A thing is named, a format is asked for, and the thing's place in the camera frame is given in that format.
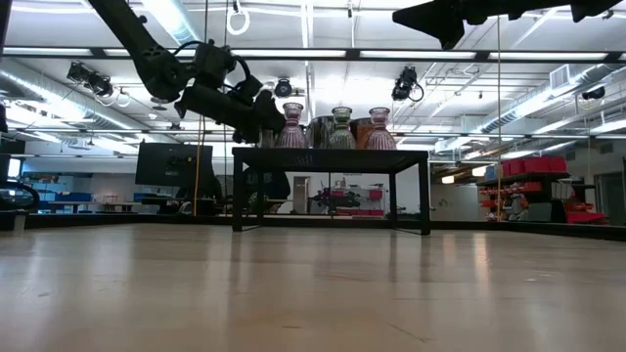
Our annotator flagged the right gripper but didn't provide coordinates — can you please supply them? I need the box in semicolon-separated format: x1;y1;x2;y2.
392;0;626;50

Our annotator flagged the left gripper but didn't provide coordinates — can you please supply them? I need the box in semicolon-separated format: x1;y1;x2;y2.
174;83;288;146

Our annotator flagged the clear glass candle holder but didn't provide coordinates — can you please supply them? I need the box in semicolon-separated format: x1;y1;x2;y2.
326;106;357;151

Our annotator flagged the tin can with orange tags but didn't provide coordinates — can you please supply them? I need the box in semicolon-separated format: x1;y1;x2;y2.
349;116;376;150

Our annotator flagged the person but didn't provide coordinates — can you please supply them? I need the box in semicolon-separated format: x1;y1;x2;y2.
242;165;292;202

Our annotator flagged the black mesh metal shelf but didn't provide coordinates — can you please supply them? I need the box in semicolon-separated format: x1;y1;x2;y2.
231;147;432;237

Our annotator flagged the grey door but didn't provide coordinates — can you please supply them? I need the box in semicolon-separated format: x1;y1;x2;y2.
291;175;312;215

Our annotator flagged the black monitor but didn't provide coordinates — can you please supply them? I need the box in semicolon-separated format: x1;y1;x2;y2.
135;141;215;188

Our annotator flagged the workbench with red bins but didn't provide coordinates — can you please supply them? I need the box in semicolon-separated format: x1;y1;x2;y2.
307;176;386;218

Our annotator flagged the thin vertical pole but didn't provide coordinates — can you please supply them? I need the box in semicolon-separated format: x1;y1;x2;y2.
495;17;504;222

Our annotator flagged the shelf with red bins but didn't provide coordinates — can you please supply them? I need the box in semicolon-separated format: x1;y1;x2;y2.
476;154;610;226

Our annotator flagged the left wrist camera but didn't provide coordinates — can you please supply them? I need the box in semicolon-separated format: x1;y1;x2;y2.
234;72;265;107

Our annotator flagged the black overhead frame beam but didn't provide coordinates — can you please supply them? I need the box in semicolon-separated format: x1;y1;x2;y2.
0;46;626;63

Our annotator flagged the white cable loop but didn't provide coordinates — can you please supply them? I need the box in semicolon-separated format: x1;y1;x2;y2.
226;9;251;37

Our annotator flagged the black camera with white cable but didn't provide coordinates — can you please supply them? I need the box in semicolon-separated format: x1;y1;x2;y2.
67;62;114;98

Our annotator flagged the black metal table frame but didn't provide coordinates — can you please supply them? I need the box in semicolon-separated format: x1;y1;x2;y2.
0;212;626;242

